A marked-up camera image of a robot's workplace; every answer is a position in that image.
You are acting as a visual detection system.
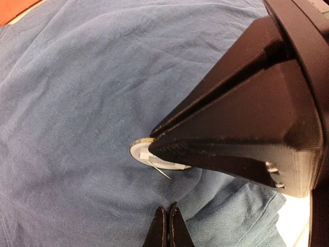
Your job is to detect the dark blue t-shirt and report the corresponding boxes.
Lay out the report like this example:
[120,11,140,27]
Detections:
[1,1,285,246]

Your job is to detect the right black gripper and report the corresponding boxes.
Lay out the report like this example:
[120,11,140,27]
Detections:
[263,0,329,191]

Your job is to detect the orange plastic tub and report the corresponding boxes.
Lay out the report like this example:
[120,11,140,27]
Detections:
[1,0,44,26]

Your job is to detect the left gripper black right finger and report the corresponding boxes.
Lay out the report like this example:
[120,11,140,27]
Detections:
[168,202,194,247]

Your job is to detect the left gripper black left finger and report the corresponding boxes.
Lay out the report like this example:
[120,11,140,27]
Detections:
[143,207,168,247]

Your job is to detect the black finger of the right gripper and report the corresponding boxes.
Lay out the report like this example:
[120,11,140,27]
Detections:
[150,16,287,137]
[149,60,323,197]

